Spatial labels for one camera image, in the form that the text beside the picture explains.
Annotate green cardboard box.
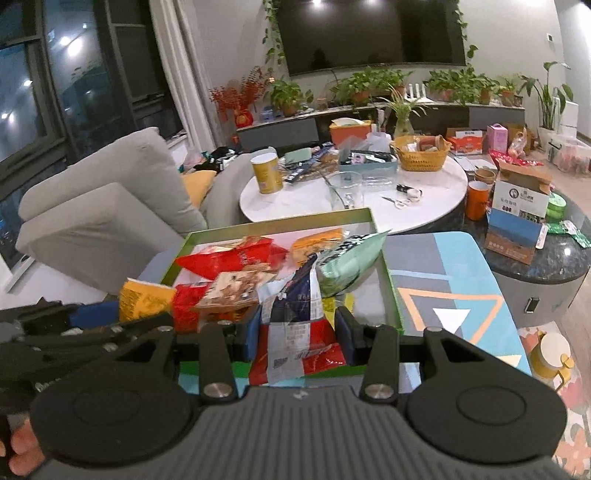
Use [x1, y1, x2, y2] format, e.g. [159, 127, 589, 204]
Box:
[159, 208, 404, 379]

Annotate plant in glass vase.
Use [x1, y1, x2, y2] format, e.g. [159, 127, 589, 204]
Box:
[379, 85, 428, 137]

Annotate green foil packet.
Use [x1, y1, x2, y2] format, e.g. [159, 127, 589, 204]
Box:
[547, 220, 591, 249]

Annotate teal tray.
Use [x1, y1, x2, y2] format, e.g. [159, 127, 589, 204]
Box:
[338, 150, 399, 177]

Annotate white air purifier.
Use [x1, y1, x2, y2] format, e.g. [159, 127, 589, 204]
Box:
[561, 100, 580, 137]

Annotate clear storage bin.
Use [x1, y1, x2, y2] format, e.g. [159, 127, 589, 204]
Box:
[547, 134, 591, 174]

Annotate yellow can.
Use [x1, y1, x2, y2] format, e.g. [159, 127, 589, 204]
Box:
[250, 154, 284, 195]

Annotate large red snack packet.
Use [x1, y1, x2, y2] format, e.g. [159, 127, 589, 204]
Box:
[174, 236, 289, 281]

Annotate red and blue snack packet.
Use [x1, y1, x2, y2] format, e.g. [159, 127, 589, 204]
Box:
[248, 258, 348, 384]

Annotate clear biscuit packet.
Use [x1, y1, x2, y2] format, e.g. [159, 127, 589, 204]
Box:
[290, 227, 345, 266]

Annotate yellow cushion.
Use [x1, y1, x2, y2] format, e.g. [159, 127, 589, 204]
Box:
[182, 170, 218, 208]

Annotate red flower arrangement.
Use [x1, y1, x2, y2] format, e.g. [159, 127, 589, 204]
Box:
[209, 67, 273, 127]

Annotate mint green crisps packet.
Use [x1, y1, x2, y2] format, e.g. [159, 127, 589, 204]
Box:
[316, 231, 392, 298]

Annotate glass beaker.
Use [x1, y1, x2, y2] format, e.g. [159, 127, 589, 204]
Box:
[329, 172, 365, 210]

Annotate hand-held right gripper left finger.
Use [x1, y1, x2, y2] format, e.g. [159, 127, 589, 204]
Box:
[108, 304, 262, 403]

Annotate brown and blue cardboard box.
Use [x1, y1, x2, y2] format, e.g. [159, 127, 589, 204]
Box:
[485, 161, 552, 265]

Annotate pink box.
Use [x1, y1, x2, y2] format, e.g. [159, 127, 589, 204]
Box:
[487, 124, 509, 153]

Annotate grey television cabinet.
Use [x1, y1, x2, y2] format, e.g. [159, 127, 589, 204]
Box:
[235, 99, 527, 151]

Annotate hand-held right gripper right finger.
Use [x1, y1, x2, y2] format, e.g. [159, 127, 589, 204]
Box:
[335, 305, 481, 404]

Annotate orange cup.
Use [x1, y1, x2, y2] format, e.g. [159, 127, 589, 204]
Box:
[465, 180, 490, 220]

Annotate white curtain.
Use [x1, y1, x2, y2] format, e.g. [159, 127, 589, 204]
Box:
[148, 0, 241, 153]

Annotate wicker basket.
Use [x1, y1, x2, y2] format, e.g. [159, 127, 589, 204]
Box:
[390, 135, 452, 171]

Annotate dark framed window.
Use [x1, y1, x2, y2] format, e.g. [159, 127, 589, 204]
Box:
[0, 0, 185, 273]

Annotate yellow snack packet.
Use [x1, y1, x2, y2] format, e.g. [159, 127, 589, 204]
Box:
[323, 293, 356, 319]

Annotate black clothes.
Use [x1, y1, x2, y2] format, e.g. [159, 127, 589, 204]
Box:
[178, 147, 241, 175]

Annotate black television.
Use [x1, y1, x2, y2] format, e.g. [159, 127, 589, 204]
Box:
[274, 0, 467, 77]

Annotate small red snack packet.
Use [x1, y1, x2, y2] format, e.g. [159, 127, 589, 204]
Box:
[173, 282, 208, 334]

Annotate red and white box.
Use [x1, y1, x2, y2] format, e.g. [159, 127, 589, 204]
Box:
[445, 129, 483, 155]

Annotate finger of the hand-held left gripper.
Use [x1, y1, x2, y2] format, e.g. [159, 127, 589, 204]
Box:
[18, 314, 176, 354]
[0, 300, 122, 330]

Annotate white round table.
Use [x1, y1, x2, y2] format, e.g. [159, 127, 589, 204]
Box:
[239, 154, 468, 227]

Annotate grey sofa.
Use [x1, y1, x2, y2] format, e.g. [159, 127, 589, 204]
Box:
[16, 127, 287, 296]

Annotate white jug with yellow handle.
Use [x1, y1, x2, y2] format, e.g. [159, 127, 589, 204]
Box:
[530, 332, 574, 381]

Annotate dark round table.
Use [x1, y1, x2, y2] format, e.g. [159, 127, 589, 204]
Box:
[455, 185, 591, 324]

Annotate brown nut snack packet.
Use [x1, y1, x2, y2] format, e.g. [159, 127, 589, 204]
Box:
[196, 270, 278, 311]

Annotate orange tissue box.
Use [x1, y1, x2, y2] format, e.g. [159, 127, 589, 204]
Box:
[329, 117, 374, 148]

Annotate potted green plant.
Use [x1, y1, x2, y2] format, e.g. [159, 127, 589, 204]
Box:
[422, 69, 462, 102]
[383, 69, 414, 97]
[330, 71, 384, 107]
[462, 69, 499, 104]
[268, 78, 315, 117]
[496, 76, 525, 107]

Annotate floral rug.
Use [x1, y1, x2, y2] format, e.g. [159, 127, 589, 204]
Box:
[517, 323, 591, 480]

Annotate tall leafy potted plant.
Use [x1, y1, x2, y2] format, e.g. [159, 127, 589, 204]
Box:
[519, 61, 574, 130]

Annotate person's left hand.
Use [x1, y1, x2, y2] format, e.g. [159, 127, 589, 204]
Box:
[0, 418, 47, 477]

